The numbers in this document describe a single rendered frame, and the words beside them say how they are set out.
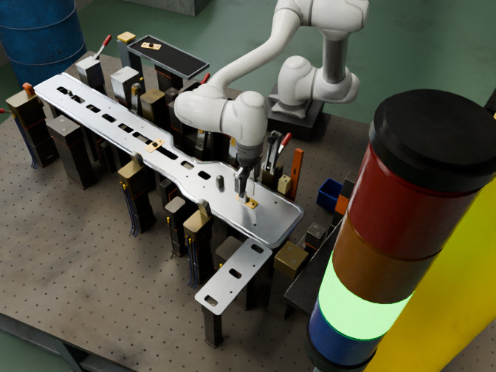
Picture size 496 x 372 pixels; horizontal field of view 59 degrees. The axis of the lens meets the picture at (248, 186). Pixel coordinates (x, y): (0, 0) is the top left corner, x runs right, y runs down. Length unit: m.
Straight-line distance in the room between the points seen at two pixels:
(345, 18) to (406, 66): 2.85
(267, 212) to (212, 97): 0.48
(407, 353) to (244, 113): 0.82
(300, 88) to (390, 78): 2.13
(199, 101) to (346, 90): 0.99
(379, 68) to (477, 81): 0.87
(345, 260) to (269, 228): 1.21
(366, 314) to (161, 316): 1.39
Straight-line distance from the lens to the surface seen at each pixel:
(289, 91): 2.21
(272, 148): 1.58
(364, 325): 0.37
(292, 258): 1.39
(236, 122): 1.29
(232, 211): 1.56
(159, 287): 1.76
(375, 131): 0.25
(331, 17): 1.64
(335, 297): 0.36
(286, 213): 1.57
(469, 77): 4.56
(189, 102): 1.34
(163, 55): 2.04
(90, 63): 2.24
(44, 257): 1.95
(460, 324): 0.56
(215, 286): 1.40
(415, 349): 0.64
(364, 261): 0.31
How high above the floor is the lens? 2.23
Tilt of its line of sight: 48 degrees down
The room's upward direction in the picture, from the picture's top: 3 degrees clockwise
